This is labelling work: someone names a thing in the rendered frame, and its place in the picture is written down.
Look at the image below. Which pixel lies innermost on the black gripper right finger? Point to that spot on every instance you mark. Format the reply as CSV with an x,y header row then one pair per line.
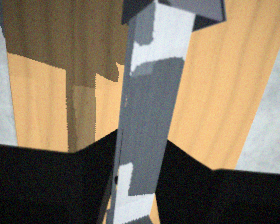
x,y
189,192

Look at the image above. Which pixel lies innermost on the light wooden board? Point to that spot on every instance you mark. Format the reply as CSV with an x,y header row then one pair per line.
x,y
66,63

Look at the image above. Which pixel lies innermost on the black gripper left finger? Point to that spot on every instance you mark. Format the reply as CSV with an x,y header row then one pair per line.
x,y
80,181

